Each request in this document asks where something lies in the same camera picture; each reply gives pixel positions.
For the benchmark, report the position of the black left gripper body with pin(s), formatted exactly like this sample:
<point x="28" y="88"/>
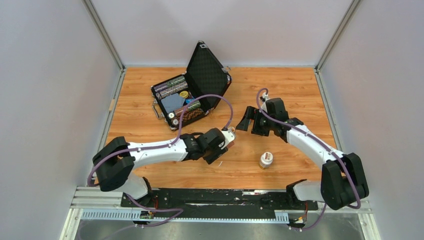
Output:
<point x="213" y="154"/>

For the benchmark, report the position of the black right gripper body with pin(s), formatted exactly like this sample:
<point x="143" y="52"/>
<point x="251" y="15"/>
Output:
<point x="262" y="124"/>

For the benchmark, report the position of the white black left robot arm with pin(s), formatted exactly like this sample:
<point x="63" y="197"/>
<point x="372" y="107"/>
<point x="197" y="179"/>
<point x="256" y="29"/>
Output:
<point x="115" y="162"/>

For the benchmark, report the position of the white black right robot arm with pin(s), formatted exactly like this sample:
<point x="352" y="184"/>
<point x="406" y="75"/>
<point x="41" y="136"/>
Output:
<point x="343" y="181"/>

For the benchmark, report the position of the amber pill jar white lid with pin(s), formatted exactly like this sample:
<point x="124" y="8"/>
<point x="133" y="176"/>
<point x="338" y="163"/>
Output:
<point x="266" y="159"/>

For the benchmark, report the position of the black poker chip case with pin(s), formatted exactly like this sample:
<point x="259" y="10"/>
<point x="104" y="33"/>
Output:
<point x="204" y="75"/>

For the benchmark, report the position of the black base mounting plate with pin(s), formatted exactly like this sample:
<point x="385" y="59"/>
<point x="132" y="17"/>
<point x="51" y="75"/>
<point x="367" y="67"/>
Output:
<point x="223" y="203"/>

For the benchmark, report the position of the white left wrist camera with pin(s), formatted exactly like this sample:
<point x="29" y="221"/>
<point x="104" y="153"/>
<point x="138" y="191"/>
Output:
<point x="229" y="137"/>

